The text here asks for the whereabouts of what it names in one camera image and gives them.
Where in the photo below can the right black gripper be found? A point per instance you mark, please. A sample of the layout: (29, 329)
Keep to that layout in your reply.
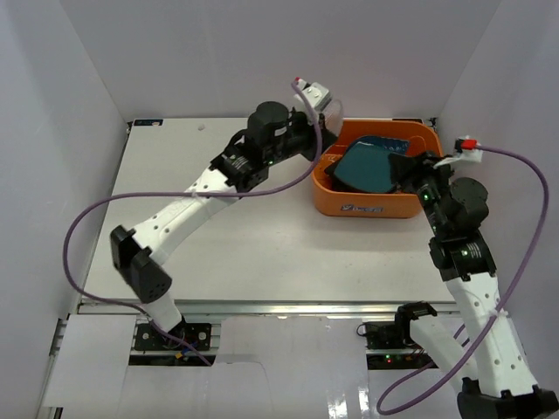
(416, 168)

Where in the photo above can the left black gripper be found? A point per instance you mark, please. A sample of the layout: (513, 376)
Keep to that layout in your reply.
(318, 142)

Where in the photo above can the dark blue shell plate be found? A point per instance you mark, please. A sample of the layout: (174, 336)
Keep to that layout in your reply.
(393, 145)

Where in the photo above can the teal square plate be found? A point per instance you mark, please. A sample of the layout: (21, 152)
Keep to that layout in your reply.
(364, 168)

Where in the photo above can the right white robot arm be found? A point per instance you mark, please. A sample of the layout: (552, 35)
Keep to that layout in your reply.
(489, 375)

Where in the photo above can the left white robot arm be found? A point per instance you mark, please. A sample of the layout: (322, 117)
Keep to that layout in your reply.
(274, 133)

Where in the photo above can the orange plastic bin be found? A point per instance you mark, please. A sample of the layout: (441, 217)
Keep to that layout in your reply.
(353, 204)

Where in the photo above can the blue table label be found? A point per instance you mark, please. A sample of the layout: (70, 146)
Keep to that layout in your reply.
(147, 122)

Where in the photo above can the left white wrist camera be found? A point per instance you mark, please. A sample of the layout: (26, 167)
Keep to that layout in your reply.
(318, 96)

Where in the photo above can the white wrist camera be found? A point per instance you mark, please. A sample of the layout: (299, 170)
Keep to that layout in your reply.
(318, 96)
(466, 151)

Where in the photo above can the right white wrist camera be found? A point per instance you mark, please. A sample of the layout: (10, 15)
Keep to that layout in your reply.
(466, 151)

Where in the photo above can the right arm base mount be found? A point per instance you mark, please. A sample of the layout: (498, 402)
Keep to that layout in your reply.
(382, 335)

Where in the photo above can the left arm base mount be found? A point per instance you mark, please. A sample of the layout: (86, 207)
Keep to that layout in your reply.
(150, 348)

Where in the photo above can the aluminium table front rail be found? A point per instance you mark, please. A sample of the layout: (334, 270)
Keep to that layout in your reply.
(273, 308)

